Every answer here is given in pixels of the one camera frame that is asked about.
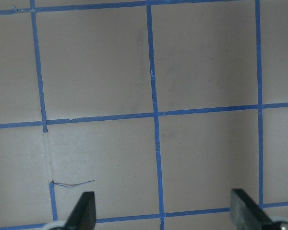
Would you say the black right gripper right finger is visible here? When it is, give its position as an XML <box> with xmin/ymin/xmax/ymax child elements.
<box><xmin>230</xmin><ymin>189</ymin><xmax>275</xmax><ymax>230</ymax></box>

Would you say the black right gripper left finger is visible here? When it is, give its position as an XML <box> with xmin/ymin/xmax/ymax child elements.
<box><xmin>63</xmin><ymin>191</ymin><xmax>96</xmax><ymax>230</ymax></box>

